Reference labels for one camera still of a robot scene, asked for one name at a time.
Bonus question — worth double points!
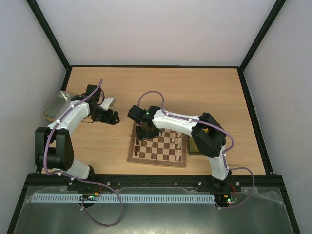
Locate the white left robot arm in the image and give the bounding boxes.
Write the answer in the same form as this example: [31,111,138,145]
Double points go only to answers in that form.
[35,83,120,180]

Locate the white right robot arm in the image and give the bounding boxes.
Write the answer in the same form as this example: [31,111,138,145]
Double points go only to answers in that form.
[128,105,231,191]

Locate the wooden chess board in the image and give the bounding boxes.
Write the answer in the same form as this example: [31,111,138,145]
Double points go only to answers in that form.
[127,123,187,168]

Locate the silver metal tray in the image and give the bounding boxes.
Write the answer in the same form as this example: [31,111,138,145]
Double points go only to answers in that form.
[42,91,74,122]

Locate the gold metal tin tray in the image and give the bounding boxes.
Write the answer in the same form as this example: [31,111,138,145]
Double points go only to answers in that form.
[187,136,203,156]

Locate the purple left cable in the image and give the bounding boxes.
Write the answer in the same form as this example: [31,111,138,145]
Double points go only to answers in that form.
[43,78,124,227]

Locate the white slotted cable duct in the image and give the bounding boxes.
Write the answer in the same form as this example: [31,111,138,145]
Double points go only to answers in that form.
[31,193,215,204]

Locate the black frame rail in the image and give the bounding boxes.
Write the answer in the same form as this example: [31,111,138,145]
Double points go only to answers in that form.
[24,173,286,193]

